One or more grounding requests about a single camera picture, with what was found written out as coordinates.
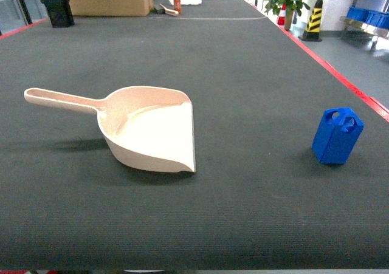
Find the beige plastic dustpan scoop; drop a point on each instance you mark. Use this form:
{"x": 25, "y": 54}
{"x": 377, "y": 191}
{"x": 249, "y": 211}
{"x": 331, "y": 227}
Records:
{"x": 147, "y": 128}

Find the stainless steel shelf rack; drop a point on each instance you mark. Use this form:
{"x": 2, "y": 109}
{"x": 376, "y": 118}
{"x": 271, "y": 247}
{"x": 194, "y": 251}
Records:
{"x": 376, "y": 25}

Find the red white traffic cone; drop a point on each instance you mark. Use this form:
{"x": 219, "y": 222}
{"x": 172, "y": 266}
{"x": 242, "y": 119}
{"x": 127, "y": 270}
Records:
{"x": 282, "y": 16}

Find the orange can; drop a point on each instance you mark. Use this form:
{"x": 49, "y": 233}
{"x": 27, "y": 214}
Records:
{"x": 177, "y": 6}

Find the blue plastic block part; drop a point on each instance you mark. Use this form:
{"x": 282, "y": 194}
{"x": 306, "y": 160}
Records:
{"x": 337, "y": 133}

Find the black plastic bin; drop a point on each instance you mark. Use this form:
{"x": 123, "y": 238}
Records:
{"x": 59, "y": 12}

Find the small beige scoop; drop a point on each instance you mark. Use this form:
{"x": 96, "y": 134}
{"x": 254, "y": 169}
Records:
{"x": 168, "y": 11}

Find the black yellow striped bollard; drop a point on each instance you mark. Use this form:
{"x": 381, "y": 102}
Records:
{"x": 312, "y": 30}

